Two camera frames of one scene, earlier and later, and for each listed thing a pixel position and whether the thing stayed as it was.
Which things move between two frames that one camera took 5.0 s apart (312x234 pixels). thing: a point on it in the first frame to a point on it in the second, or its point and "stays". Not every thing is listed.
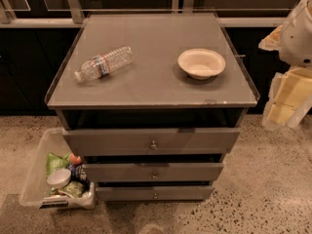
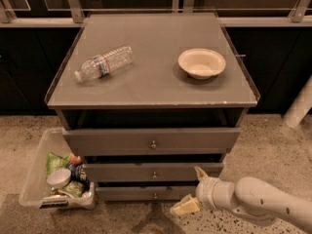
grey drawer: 151,172 stays
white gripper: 297,44 to 205,190
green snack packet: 72,188 stays
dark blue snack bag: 78,175 stays
